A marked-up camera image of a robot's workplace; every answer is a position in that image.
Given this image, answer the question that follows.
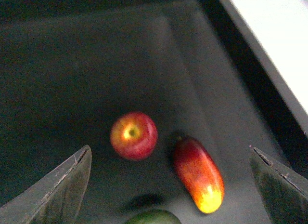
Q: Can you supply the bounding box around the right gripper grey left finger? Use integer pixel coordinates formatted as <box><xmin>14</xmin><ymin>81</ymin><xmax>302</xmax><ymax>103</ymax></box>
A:
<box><xmin>0</xmin><ymin>145</ymin><xmax>92</xmax><ymax>224</ymax></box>

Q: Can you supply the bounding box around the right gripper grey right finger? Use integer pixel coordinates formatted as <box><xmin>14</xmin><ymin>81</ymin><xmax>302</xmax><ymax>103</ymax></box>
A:
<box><xmin>250</xmin><ymin>147</ymin><xmax>308</xmax><ymax>224</ymax></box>

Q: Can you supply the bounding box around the red yellow apple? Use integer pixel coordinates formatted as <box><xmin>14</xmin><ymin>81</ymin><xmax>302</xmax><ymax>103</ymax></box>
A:
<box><xmin>110</xmin><ymin>112</ymin><xmax>158</xmax><ymax>161</ymax></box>

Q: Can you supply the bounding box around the red yellow mango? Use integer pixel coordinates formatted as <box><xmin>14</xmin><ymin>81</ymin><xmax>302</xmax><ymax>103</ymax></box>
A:
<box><xmin>173</xmin><ymin>137</ymin><xmax>225</xmax><ymax>214</ymax></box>

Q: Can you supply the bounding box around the green avocado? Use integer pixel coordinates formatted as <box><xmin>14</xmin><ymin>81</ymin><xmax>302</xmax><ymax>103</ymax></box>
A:
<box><xmin>125</xmin><ymin>209</ymin><xmax>181</xmax><ymax>224</ymax></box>

